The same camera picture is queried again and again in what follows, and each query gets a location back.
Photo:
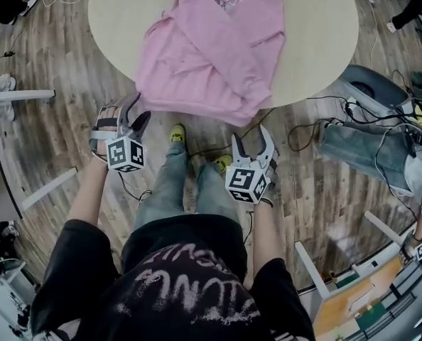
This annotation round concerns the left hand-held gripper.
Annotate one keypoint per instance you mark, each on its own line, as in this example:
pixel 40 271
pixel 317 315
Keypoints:
pixel 125 155

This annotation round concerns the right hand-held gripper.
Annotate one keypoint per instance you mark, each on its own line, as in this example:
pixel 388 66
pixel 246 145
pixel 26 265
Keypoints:
pixel 246 185

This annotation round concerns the pink cartoon print sweatshirt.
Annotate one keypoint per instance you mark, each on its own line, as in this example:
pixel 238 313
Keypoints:
pixel 204 59

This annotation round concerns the person's right forearm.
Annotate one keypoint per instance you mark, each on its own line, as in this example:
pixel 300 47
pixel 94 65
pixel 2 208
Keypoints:
pixel 266 236

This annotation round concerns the person's left forearm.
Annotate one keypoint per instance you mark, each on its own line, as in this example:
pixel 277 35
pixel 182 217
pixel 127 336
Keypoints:
pixel 88 194

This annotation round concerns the person's black printed t-shirt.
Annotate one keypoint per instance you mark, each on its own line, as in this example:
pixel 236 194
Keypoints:
pixel 179 297

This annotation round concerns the person's left hand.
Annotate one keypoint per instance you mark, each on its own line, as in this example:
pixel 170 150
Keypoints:
pixel 108 117

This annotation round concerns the person's right yellow shoe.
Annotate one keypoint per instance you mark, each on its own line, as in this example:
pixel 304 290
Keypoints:
pixel 223 162

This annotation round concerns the person's yellow shoe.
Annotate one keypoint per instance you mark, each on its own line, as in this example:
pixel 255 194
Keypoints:
pixel 177 133
pixel 223 162

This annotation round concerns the person's left yellow shoe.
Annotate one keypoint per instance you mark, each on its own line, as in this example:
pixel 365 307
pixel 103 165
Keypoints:
pixel 177 133

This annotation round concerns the person's grey jeans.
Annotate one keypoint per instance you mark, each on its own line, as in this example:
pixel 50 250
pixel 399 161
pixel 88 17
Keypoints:
pixel 168 187

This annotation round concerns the white-legged desk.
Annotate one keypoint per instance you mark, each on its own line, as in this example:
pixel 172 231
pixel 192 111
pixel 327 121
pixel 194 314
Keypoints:
pixel 19 94

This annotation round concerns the grey hard-shell backpack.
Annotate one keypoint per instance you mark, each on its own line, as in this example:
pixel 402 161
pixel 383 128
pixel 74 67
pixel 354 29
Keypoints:
pixel 371 91

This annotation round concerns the wooden desk with white legs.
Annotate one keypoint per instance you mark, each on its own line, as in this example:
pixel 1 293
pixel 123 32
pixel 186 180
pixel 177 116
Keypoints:
pixel 356 297

